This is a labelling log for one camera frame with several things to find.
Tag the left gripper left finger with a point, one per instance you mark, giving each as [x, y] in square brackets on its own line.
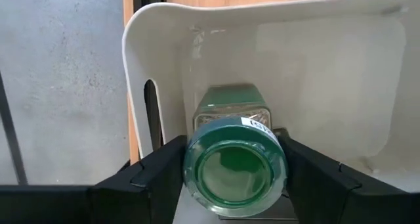
[144, 191]

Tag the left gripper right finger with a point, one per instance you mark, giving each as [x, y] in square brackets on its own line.
[328, 191]

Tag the frosted white plastic bin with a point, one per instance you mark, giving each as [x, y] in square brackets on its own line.
[328, 86]

